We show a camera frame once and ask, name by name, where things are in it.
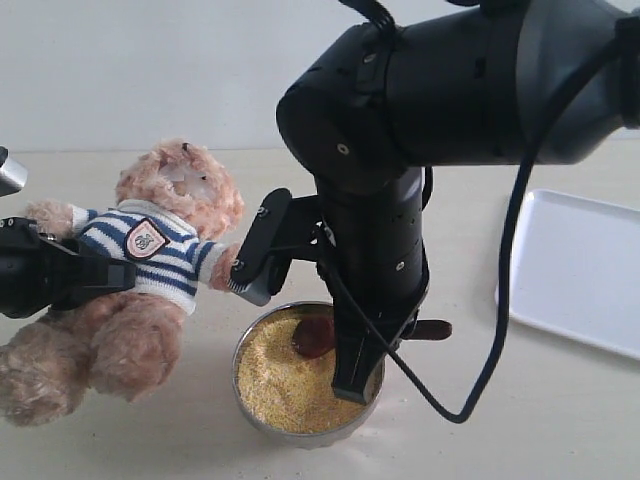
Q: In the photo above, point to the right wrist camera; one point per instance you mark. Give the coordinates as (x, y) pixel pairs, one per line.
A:
(283, 230)

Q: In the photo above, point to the steel bowl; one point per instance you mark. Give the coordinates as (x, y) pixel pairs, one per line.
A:
(311, 441)

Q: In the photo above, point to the dark red wooden spoon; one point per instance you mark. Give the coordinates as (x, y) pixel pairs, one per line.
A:
(314, 337)

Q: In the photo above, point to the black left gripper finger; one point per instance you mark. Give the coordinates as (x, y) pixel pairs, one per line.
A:
(99, 274)

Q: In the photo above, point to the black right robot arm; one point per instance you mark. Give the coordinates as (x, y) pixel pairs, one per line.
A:
(379, 109)

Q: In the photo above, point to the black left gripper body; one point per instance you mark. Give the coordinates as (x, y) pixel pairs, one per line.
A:
(37, 269)

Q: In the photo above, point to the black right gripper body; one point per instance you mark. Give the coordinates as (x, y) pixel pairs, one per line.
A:
(378, 246)

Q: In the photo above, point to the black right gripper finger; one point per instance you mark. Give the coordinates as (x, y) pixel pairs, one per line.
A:
(358, 356)

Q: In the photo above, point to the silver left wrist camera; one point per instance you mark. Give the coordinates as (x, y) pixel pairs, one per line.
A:
(13, 174)

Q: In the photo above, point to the white plastic tray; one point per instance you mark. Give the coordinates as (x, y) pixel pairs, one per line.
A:
(575, 270)

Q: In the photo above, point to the tan teddy bear striped sweater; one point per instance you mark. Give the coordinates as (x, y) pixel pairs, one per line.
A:
(173, 205)

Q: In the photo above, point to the yellow millet grains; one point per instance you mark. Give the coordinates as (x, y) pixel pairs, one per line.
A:
(283, 390)

